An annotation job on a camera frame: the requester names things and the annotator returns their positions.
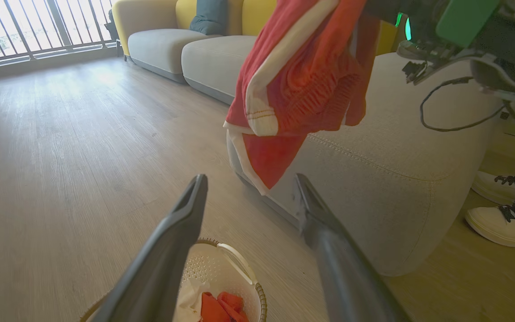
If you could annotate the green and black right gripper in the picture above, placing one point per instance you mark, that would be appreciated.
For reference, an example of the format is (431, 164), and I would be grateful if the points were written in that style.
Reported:
(467, 20)

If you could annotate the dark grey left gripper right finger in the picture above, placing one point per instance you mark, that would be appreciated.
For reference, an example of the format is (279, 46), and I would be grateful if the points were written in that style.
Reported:
(342, 268)

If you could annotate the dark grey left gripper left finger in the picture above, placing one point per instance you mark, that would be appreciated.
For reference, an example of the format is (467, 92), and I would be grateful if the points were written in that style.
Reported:
(159, 259)

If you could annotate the red garment with white sleeve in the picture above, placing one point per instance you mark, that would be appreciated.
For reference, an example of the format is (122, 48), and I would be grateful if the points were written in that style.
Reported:
(221, 308)

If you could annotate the red shorts with white stripes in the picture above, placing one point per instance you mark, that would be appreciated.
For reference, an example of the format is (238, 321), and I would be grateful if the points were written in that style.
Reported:
(311, 80)

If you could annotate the cream plastic laundry basket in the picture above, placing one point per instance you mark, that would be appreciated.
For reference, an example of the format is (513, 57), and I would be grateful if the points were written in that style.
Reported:
(210, 266)

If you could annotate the grey fabric sofa seat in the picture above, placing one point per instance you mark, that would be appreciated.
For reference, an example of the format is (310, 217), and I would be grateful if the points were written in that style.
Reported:
(396, 179)

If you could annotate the light grey sofa seat module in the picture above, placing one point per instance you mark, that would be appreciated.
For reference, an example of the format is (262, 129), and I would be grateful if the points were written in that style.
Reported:
(159, 49)
(215, 62)

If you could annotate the yellow sofa back cushion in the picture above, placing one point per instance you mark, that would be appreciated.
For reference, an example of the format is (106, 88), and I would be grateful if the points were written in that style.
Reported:
(257, 17)
(185, 12)

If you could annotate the white sneaker with black laces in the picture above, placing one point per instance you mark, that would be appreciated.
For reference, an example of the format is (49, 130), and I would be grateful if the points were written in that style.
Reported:
(492, 188)
(499, 226)

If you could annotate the teal throw pillow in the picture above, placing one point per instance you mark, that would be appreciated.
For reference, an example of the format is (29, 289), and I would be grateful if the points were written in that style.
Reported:
(210, 17)

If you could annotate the metal balcony railing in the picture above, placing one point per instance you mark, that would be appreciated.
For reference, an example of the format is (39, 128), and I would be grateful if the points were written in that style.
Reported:
(29, 27)

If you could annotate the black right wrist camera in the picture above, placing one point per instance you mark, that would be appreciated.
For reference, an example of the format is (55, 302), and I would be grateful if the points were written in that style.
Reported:
(420, 22)

